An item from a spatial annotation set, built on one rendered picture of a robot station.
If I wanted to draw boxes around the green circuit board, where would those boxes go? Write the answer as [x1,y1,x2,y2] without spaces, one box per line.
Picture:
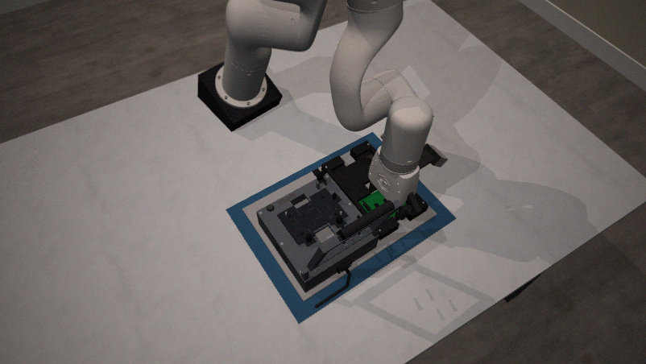
[359,190,387,213]

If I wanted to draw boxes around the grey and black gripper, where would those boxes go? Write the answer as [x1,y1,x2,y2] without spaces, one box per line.
[366,146,422,221]

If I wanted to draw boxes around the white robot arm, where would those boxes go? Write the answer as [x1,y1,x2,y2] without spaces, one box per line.
[215,0,448,173]

